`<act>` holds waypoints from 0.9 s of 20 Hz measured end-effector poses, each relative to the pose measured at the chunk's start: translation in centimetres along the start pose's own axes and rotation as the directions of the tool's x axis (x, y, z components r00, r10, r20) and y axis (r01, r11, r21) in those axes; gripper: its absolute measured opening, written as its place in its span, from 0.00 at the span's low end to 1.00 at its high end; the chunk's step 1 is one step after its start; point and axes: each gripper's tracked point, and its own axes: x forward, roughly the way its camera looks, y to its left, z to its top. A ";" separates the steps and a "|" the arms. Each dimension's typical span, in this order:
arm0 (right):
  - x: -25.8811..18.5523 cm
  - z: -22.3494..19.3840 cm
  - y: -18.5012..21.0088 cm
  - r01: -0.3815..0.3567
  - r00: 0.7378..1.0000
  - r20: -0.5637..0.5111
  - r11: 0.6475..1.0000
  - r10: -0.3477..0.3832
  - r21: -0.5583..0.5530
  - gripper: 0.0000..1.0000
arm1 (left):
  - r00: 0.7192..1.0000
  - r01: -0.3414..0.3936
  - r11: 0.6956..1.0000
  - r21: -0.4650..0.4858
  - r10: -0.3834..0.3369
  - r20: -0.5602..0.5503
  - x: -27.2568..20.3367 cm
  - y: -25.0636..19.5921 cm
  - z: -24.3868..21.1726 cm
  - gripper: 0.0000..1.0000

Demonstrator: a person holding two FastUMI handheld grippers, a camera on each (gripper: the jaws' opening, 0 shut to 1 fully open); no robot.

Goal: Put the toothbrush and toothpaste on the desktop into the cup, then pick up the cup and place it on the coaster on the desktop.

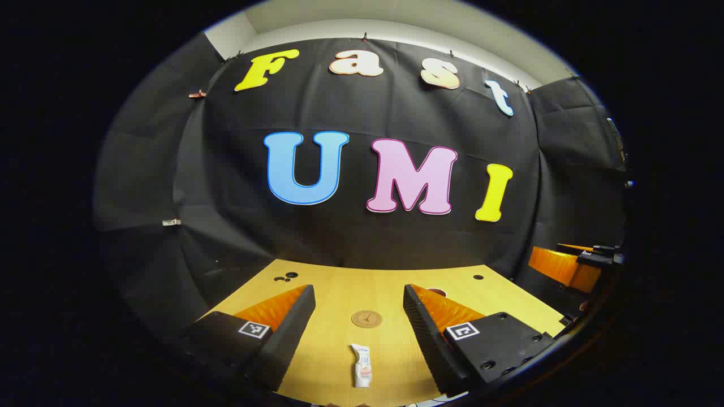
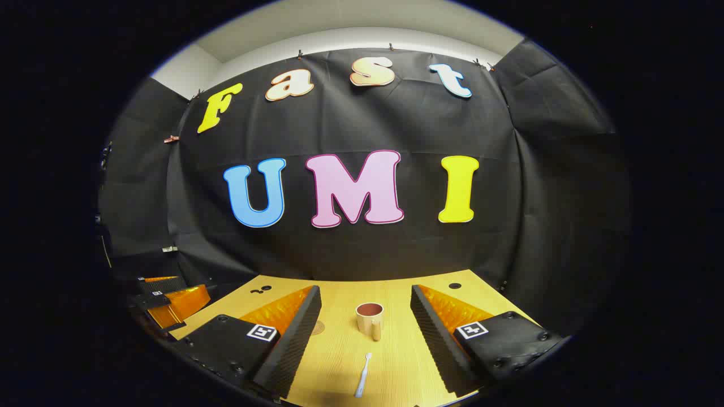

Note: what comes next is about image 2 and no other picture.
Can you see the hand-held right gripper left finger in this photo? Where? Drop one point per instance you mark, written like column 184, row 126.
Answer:
column 294, row 339

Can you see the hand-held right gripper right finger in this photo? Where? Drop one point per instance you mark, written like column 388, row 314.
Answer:
column 432, row 333

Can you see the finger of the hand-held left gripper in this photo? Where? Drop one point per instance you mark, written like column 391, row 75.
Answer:
column 151, row 301
column 164, row 284

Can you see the round brown coaster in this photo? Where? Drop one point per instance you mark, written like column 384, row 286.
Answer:
column 318, row 327

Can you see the beige cup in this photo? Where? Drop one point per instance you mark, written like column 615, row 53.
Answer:
column 365, row 322

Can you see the grey toothbrush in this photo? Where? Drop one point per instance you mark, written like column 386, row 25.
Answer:
column 362, row 379

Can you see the wooden desktop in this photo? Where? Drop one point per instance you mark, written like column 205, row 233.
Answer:
column 350, row 350

